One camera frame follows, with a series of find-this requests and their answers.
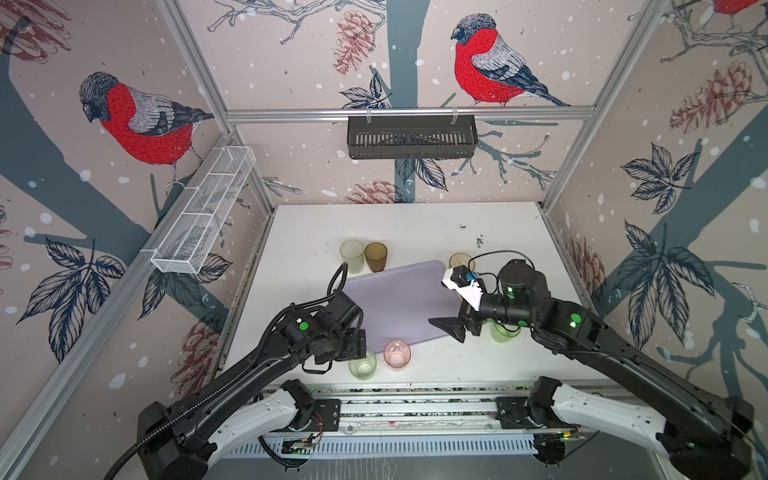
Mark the pale green textured glass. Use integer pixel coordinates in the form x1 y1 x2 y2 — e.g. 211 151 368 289
348 351 377 381

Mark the clear green glass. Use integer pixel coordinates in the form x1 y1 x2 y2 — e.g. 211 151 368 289
491 323 521 343

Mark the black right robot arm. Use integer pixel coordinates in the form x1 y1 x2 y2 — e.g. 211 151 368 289
429 259 754 479

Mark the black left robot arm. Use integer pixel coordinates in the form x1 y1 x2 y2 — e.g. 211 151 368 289
127 295 366 479

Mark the lilac plastic tray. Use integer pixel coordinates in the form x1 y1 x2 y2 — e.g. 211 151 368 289
343 261 461 354

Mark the pink clear glass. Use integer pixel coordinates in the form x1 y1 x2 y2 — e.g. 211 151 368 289
383 339 412 369

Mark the yellow clear glass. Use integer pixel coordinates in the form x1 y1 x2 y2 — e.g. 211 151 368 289
449 252 476 271

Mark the pale green frosted tall glass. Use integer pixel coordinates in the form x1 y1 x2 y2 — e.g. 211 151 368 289
339 239 365 275

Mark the brown textured tall glass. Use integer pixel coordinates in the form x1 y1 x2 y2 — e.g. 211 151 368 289
364 242 388 273

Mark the green circuit board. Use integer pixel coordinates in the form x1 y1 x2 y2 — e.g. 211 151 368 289
280 436 317 456

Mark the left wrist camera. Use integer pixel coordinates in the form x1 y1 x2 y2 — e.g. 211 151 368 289
323 292 363 332

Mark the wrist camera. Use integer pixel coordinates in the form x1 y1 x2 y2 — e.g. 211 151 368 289
442 265 485 311
323 292 363 332

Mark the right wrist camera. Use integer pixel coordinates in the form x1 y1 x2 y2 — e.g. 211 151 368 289
442 265 485 311

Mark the aluminium mounting rail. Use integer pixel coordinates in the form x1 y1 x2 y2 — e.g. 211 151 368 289
305 385 666 440

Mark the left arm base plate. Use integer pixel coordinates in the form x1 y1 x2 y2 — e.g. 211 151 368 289
286 399 341 433

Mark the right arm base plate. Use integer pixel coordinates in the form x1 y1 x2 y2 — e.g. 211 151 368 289
495 397 541 430

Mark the white wire mesh shelf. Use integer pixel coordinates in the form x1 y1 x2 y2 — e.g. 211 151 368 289
152 146 255 274

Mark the black wall basket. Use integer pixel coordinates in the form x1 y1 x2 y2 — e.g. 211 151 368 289
347 115 478 160

